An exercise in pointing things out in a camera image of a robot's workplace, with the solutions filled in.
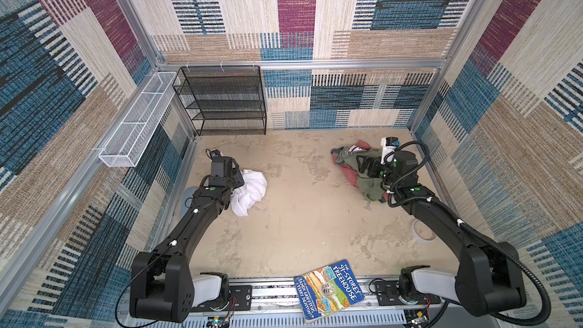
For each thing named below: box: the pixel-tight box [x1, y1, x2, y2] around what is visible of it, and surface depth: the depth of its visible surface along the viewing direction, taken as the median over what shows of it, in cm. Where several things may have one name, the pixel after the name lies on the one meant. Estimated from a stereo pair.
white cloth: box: [230, 169, 268, 217], surface depth 93 cm
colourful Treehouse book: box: [293, 259, 366, 323], surface depth 74 cm
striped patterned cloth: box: [347, 144, 367, 155], surface depth 101 cm
